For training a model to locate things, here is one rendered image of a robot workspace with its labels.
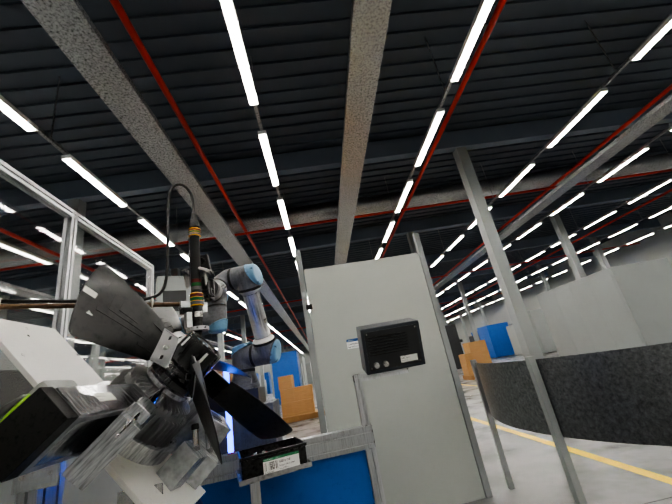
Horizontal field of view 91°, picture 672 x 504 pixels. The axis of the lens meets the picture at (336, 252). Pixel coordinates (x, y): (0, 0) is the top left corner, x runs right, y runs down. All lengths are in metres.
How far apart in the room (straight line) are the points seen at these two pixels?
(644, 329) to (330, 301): 8.37
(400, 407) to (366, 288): 1.01
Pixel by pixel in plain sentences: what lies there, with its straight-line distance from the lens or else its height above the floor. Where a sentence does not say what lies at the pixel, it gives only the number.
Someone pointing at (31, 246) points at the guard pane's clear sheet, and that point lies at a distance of 1.86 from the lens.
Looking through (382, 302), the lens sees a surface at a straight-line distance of 3.05.
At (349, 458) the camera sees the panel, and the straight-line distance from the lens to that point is 1.53.
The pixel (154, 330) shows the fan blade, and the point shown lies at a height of 1.27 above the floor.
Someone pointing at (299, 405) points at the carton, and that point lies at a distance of 10.38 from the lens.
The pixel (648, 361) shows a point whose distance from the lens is 2.06.
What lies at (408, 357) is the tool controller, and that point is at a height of 1.08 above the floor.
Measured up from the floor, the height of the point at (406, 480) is 0.23.
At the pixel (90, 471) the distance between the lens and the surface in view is 0.87.
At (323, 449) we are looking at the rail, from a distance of 1.50.
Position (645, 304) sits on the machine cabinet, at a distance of 10.50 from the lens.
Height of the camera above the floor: 1.08
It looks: 19 degrees up
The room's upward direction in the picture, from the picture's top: 11 degrees counter-clockwise
